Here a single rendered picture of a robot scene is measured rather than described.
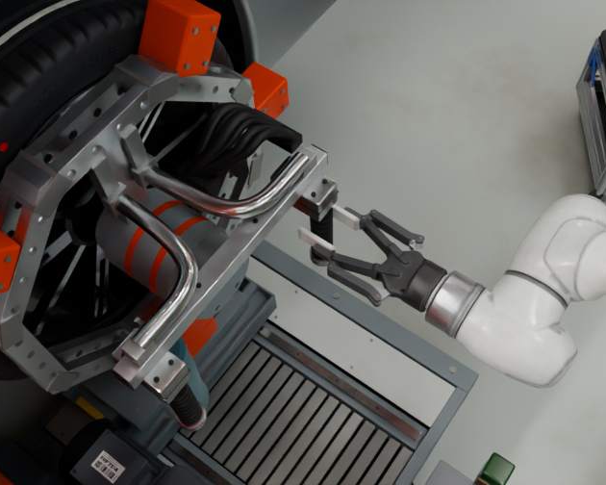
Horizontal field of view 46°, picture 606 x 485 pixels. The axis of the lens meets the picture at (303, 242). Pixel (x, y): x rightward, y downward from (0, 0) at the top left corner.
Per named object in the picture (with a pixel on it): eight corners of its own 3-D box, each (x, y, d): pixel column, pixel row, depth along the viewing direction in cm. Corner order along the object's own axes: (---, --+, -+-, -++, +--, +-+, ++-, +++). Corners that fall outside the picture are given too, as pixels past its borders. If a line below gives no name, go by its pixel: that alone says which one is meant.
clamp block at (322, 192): (290, 172, 112) (289, 152, 108) (339, 200, 110) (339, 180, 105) (271, 194, 111) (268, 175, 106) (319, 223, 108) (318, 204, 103)
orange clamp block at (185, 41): (167, 53, 105) (181, -8, 101) (209, 75, 103) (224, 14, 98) (135, 58, 100) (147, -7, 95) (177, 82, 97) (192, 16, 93)
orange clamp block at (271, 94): (226, 118, 129) (257, 87, 133) (261, 138, 127) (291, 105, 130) (221, 91, 123) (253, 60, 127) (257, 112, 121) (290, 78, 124)
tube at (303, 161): (214, 105, 110) (203, 55, 100) (317, 164, 103) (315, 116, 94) (136, 185, 103) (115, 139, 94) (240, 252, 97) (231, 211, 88)
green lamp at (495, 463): (490, 456, 117) (493, 449, 114) (512, 471, 116) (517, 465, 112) (477, 476, 116) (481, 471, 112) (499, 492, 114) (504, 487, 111)
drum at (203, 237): (161, 209, 124) (141, 161, 112) (258, 272, 118) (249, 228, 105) (104, 268, 119) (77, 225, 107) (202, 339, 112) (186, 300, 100)
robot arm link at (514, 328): (451, 349, 111) (495, 279, 113) (542, 407, 106) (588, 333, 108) (452, 335, 101) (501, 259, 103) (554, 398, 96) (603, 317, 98)
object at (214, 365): (175, 241, 202) (167, 222, 194) (277, 308, 191) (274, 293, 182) (45, 381, 183) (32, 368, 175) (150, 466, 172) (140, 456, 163)
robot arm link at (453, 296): (479, 303, 113) (446, 283, 115) (491, 276, 105) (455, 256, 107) (449, 347, 109) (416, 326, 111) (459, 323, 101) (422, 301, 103)
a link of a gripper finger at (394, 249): (404, 265, 109) (412, 260, 110) (359, 215, 114) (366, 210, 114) (402, 276, 113) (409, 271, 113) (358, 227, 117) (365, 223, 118)
